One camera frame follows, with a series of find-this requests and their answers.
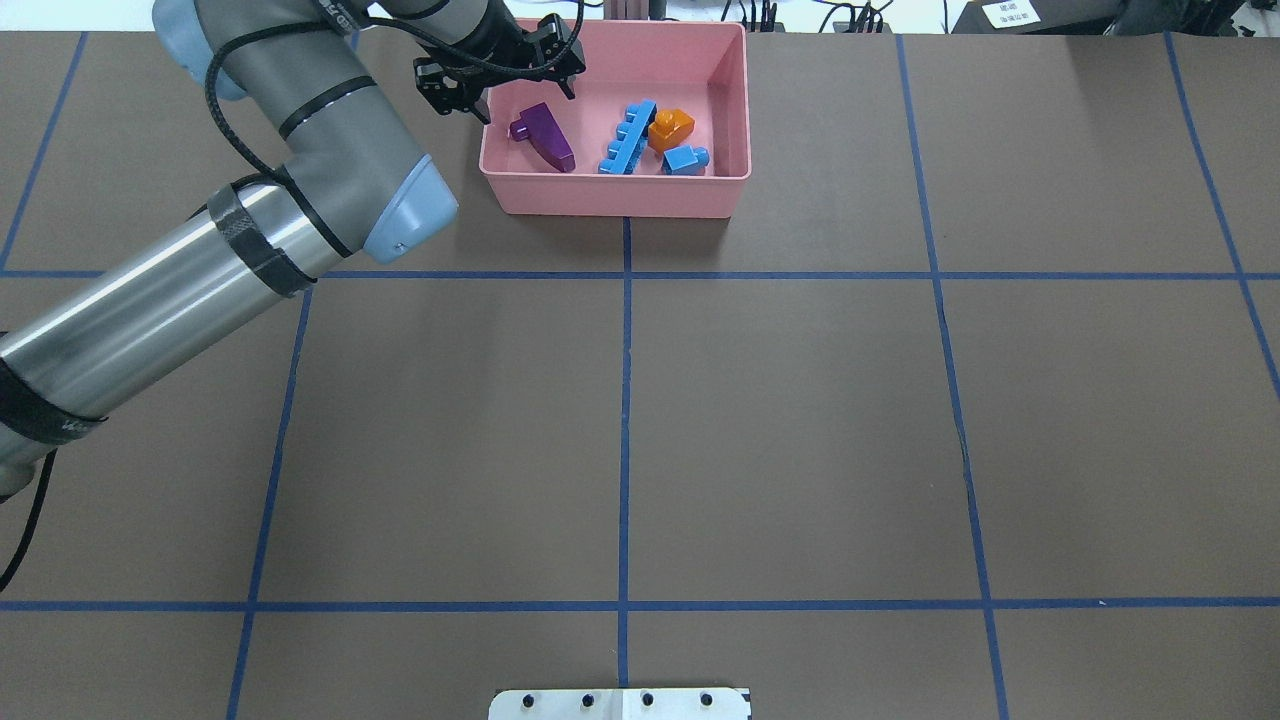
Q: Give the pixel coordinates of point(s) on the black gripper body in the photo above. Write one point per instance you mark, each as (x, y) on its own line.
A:
(497, 36)

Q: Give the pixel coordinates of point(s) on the purple sloped block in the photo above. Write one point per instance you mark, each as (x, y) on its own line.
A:
(537, 126)

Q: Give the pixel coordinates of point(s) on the long blue four-stud block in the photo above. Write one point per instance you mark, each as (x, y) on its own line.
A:
(624, 151)

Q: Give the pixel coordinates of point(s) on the orange single-stud block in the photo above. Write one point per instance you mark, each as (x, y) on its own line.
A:
(669, 128)

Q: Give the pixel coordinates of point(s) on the small blue single-stud block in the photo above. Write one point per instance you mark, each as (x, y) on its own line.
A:
(685, 160)

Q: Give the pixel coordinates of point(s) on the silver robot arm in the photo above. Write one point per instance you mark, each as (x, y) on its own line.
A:
(337, 173)

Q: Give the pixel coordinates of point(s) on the pink plastic box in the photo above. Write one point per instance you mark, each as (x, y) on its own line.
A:
(697, 67)

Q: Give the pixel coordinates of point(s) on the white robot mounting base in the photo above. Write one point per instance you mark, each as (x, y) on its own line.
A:
(623, 703)

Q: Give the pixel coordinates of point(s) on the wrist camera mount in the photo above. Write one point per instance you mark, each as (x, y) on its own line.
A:
(443, 82)

